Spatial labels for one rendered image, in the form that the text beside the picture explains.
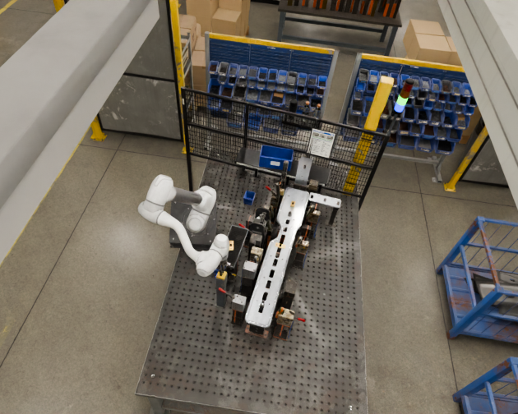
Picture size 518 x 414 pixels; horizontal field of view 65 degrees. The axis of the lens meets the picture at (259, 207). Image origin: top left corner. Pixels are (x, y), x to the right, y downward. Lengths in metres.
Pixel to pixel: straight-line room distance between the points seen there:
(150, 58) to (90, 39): 4.06
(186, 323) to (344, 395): 1.28
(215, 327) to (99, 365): 1.23
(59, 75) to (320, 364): 2.84
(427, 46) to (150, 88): 3.40
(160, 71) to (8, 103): 4.26
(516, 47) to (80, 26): 0.73
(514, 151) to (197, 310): 2.87
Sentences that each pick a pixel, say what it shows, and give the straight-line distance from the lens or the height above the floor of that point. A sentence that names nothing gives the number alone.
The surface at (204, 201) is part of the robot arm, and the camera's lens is 3.21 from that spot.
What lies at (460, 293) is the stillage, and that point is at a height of 0.16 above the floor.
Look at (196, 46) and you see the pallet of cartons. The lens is 6.22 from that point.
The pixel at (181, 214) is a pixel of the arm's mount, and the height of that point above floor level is 0.95.
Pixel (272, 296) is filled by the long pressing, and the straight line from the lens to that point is 3.05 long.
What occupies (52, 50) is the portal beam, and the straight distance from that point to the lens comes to 0.77.
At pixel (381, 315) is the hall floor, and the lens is 4.37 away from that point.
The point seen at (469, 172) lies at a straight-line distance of 5.73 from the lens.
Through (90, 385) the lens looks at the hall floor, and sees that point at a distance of 4.00.
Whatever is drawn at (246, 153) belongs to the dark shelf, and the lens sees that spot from 3.96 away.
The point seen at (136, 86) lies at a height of 0.90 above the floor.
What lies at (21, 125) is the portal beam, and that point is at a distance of 0.62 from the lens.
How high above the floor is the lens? 3.69
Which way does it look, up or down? 50 degrees down
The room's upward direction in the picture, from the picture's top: 7 degrees clockwise
